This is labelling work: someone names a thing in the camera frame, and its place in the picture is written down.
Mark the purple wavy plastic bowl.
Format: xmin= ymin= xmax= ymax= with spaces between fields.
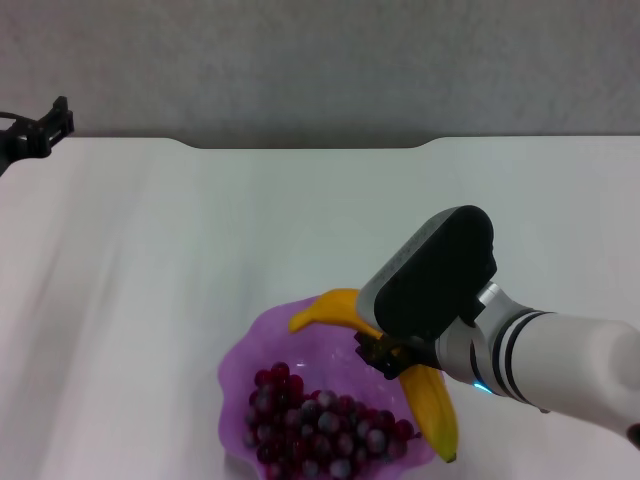
xmin=216 ymin=294 xmax=437 ymax=480

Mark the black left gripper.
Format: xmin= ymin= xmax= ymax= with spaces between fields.
xmin=0 ymin=95 xmax=76 ymax=177

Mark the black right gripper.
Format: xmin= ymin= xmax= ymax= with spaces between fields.
xmin=353 ymin=332 xmax=442 ymax=380

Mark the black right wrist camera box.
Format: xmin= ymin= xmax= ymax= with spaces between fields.
xmin=358 ymin=204 xmax=500 ymax=348

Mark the dark red grape bunch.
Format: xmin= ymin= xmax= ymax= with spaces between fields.
xmin=242 ymin=361 xmax=424 ymax=480

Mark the yellow banana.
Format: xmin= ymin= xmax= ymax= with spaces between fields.
xmin=287 ymin=288 xmax=460 ymax=464

